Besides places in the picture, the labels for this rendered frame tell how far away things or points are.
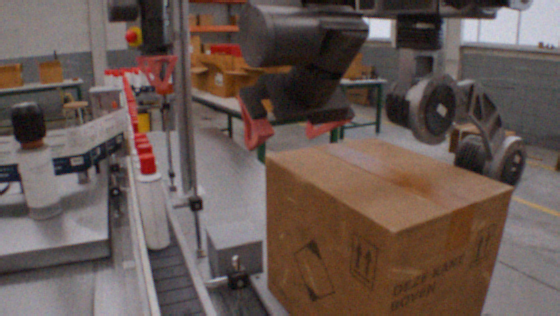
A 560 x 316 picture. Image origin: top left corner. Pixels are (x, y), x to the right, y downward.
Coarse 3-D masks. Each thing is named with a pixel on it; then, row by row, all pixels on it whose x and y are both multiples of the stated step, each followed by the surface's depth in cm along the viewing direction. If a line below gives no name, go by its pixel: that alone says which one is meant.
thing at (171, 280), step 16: (176, 240) 81; (160, 256) 75; (176, 256) 75; (144, 272) 69; (160, 272) 70; (176, 272) 70; (160, 288) 65; (176, 288) 65; (192, 288) 65; (160, 304) 61; (176, 304) 61; (192, 304) 61
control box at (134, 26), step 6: (168, 12) 101; (138, 18) 103; (126, 24) 104; (132, 24) 104; (138, 24) 104; (126, 30) 105; (132, 30) 104; (138, 30) 104; (168, 30) 103; (138, 36) 105; (168, 36) 103; (138, 42) 105; (168, 42) 104; (132, 48) 107
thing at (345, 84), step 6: (342, 84) 463; (348, 84) 466; (354, 84) 476; (360, 84) 481; (366, 84) 489; (372, 84) 495; (378, 84) 501; (342, 90) 471; (378, 90) 506; (378, 96) 508; (378, 102) 510; (378, 108) 512; (378, 114) 515; (378, 120) 517; (342, 126) 484; (348, 126) 491; (354, 126) 497; (360, 126) 503; (378, 126) 520; (342, 132) 487; (378, 132) 523; (342, 138) 490
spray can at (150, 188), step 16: (144, 160) 72; (144, 176) 72; (160, 176) 74; (144, 192) 73; (160, 192) 74; (144, 208) 74; (160, 208) 75; (144, 224) 76; (160, 224) 76; (160, 240) 76
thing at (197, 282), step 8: (168, 200) 82; (168, 208) 78; (168, 216) 77; (176, 224) 71; (176, 232) 68; (184, 240) 66; (184, 248) 63; (184, 256) 61; (192, 264) 59; (192, 272) 56; (192, 280) 55; (200, 280) 55; (200, 288) 53; (200, 296) 51; (208, 296) 51; (208, 304) 49; (208, 312) 48
